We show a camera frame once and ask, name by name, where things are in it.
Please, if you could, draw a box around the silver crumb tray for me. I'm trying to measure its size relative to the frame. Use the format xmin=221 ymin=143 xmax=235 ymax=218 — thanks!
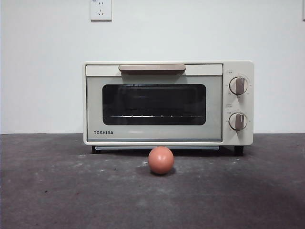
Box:
xmin=95 ymin=146 xmax=220 ymax=151

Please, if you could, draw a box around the cream brown oven knob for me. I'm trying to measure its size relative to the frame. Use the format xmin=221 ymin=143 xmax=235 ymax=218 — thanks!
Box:
xmin=228 ymin=112 xmax=248 ymax=132
xmin=228 ymin=76 xmax=249 ymax=96

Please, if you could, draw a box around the cream Toshiba toaster oven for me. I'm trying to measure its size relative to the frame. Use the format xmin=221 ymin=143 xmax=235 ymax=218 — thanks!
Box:
xmin=82 ymin=60 xmax=254 ymax=157

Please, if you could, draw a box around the metal wire oven rack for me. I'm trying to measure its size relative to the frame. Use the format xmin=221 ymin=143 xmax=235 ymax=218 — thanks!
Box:
xmin=111 ymin=114 xmax=191 ymax=118

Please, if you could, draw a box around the white wall socket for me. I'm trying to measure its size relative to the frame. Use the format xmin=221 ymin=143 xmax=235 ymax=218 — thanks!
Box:
xmin=90 ymin=0 xmax=112 ymax=22

